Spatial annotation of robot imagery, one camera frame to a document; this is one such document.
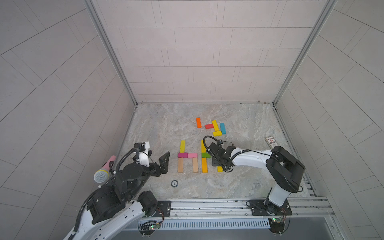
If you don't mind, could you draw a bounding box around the magenta block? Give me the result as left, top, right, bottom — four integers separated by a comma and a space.
178, 153, 189, 158

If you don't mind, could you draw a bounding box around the orange block top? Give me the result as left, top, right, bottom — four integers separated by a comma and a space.
196, 118, 202, 129

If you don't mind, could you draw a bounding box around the pink block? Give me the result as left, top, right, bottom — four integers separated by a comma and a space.
188, 153, 198, 159

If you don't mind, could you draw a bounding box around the small printed card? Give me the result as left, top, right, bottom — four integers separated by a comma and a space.
265, 136, 278, 149

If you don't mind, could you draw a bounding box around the right circuit board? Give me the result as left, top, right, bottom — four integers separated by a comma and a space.
268, 217, 285, 235

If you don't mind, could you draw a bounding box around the left circuit board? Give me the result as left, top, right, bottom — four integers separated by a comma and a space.
139, 221, 161, 236

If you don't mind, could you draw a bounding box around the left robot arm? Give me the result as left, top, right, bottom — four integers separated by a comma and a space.
65, 142, 172, 240

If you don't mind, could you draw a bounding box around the teal block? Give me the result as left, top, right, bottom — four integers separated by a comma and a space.
220, 123, 227, 135

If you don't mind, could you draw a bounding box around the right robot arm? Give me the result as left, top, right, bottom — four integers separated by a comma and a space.
204, 140, 305, 215

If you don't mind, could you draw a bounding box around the green block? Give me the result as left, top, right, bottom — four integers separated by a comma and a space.
201, 153, 212, 158

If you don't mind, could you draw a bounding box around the orange block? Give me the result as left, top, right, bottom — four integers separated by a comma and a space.
202, 158, 208, 174
196, 118, 202, 129

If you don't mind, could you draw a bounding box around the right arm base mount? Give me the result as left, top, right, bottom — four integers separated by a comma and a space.
246, 199, 292, 217

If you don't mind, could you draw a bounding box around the circuit board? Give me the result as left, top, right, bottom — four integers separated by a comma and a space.
139, 221, 161, 236
268, 217, 285, 235

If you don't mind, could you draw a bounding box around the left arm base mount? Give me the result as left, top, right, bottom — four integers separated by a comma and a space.
149, 201, 172, 218

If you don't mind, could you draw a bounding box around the pink microphone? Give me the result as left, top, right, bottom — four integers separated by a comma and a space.
94, 156, 116, 184

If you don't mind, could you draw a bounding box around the aluminium rail frame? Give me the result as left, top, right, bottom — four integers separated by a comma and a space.
82, 196, 335, 222

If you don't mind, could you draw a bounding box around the yellow block small horizontal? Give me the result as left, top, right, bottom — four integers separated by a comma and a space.
213, 131, 223, 137

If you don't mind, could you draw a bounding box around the tan wooden block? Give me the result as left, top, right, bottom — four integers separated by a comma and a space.
178, 158, 184, 173
193, 158, 199, 173

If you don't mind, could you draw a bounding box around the yellow block upper diagonal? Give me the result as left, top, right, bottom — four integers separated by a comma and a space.
212, 121, 220, 132

